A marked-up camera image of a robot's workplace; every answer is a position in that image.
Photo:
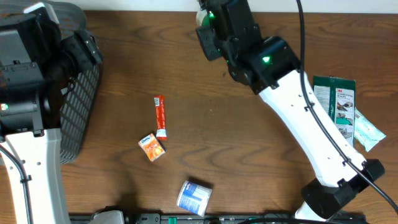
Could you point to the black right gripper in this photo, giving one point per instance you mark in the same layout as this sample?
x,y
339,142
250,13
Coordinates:
x,y
209,39

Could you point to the red stick sachet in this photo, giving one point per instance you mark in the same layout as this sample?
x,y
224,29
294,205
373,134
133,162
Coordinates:
x,y
161,132

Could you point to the green white 3M package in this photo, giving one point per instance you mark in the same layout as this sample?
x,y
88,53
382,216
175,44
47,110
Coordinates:
x,y
337,97

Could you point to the grey plastic basket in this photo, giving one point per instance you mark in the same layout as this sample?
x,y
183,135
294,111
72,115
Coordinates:
x,y
49,109

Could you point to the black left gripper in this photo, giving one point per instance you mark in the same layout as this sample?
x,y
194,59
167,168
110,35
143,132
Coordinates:
x,y
87,47

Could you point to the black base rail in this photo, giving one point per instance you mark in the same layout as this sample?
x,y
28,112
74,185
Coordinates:
x,y
272,218

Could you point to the orange tissue packet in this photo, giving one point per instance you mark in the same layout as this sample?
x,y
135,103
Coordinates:
x,y
152,147

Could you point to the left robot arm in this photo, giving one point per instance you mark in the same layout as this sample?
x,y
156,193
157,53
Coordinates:
x,y
33,167

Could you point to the light blue wipes pack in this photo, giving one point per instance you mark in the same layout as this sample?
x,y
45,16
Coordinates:
x,y
365,132

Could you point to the blue white packet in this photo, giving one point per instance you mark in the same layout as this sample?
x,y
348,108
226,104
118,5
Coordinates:
x,y
194,198

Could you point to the green lid jar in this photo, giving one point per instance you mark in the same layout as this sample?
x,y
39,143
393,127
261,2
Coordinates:
x,y
202,19

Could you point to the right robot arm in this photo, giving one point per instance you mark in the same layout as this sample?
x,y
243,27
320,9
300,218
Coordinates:
x,y
269,67

